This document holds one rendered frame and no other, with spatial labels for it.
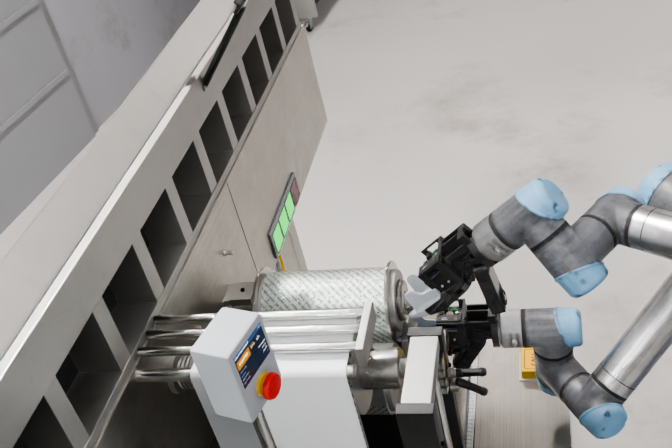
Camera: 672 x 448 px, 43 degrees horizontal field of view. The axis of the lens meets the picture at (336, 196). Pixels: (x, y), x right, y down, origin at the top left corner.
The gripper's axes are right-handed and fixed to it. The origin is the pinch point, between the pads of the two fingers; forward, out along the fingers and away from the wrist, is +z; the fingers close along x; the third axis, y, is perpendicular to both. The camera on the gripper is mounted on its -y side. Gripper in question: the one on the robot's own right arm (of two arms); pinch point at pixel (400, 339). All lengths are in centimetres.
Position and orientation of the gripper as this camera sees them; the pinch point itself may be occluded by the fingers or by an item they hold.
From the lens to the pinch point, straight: 173.4
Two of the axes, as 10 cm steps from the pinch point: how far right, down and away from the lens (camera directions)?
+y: -2.1, -8.1, -5.5
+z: -9.6, 0.7, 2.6
